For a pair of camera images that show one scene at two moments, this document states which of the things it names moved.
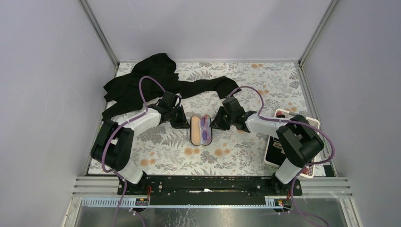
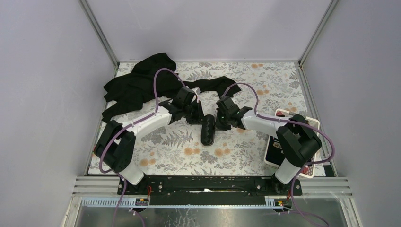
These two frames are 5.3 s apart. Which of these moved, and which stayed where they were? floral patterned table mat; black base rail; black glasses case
Moved: black glasses case
Stayed: floral patterned table mat; black base rail
